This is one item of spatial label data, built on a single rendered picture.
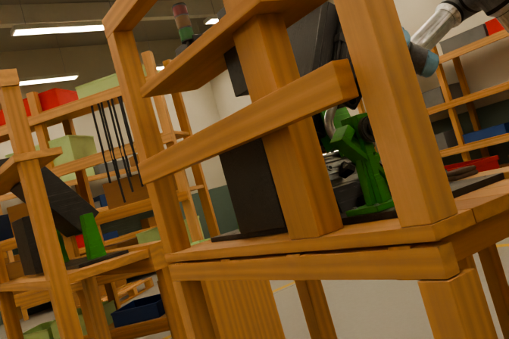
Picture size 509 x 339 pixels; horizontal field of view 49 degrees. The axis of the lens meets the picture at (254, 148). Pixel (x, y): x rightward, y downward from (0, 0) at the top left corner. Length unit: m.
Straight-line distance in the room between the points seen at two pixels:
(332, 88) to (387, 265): 0.43
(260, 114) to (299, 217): 0.30
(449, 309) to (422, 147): 0.34
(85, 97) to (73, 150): 0.46
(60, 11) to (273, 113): 8.12
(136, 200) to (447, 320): 3.59
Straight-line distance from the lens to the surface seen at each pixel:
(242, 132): 1.61
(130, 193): 4.64
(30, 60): 11.30
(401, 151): 1.23
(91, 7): 9.66
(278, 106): 1.45
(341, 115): 1.98
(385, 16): 1.28
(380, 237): 1.34
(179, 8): 2.02
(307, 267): 1.60
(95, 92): 4.79
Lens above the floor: 1.05
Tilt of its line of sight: 4 degrees up
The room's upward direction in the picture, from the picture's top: 16 degrees counter-clockwise
